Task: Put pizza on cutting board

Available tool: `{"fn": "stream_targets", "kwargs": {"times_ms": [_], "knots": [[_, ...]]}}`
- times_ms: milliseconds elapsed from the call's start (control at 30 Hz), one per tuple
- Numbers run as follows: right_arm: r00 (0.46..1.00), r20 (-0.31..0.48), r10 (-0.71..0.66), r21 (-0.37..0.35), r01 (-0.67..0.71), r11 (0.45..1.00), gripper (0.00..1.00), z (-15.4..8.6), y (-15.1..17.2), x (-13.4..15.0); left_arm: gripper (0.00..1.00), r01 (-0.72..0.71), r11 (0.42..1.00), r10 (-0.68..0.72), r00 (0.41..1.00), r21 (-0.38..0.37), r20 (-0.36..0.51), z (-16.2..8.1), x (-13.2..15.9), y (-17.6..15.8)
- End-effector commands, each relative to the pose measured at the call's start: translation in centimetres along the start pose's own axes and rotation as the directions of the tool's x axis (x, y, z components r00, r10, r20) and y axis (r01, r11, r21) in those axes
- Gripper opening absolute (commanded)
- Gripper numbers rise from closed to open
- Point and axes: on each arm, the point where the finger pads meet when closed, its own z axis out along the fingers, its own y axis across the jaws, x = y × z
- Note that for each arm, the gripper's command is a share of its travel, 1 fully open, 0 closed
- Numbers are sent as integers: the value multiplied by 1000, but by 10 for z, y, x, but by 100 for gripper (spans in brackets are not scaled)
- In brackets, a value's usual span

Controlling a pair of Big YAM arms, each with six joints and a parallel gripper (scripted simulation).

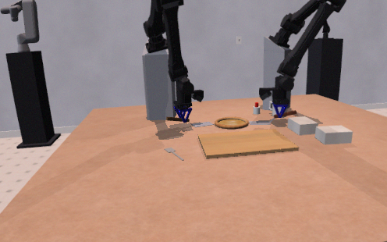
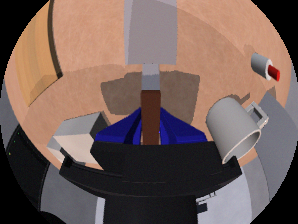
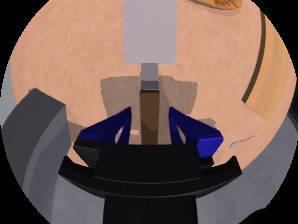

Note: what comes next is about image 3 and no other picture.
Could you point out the light wooden cutting board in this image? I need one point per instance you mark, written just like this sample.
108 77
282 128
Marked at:
268 80

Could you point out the round cheese pizza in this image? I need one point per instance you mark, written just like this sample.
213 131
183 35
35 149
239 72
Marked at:
222 4

